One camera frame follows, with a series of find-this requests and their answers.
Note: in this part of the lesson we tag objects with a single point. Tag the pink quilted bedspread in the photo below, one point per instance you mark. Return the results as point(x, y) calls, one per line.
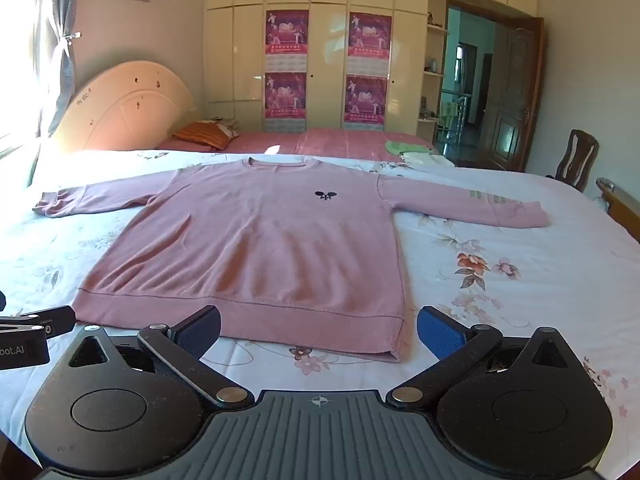
point(325, 141)

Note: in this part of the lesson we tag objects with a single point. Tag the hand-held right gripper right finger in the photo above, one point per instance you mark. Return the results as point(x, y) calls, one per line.
point(439, 331)

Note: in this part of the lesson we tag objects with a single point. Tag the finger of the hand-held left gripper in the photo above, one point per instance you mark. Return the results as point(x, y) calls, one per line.
point(45, 322)

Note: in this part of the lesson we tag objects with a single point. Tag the cream curved headboard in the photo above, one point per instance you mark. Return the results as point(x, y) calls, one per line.
point(125, 105)

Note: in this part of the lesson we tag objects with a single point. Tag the open corner shelf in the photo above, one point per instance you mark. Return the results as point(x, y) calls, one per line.
point(434, 60)

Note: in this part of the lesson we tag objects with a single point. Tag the orange striped pillow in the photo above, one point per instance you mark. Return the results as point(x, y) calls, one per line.
point(200, 135)

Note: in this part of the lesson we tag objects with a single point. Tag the dark wooden cabinet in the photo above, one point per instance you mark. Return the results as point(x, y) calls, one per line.
point(512, 95)

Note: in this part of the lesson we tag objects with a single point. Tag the green cloth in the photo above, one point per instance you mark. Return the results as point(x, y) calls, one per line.
point(405, 147)

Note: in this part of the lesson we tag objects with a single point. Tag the white folded cloth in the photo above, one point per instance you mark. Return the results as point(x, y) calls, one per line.
point(427, 158)

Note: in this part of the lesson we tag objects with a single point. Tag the purple wall poster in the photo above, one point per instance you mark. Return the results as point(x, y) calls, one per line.
point(285, 95)
point(365, 102)
point(286, 32)
point(370, 35)

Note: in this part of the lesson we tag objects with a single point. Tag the white floral bed sheet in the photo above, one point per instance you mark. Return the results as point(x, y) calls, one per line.
point(500, 270)

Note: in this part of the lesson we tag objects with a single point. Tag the wooden bed footboard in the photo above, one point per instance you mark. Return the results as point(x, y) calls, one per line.
point(620, 205)

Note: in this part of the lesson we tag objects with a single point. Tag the grey curtain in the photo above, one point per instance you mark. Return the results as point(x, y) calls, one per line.
point(55, 45)

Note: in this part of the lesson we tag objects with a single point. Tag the dark wooden chair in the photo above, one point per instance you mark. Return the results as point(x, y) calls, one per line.
point(575, 157)

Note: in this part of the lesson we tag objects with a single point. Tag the cream wardrobe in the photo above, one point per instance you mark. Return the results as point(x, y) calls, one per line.
point(320, 45)

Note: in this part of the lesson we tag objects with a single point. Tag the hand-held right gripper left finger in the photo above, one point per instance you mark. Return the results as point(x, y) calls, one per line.
point(201, 331)

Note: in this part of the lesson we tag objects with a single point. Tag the pink sweater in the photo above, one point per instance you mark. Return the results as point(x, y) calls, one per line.
point(250, 240)

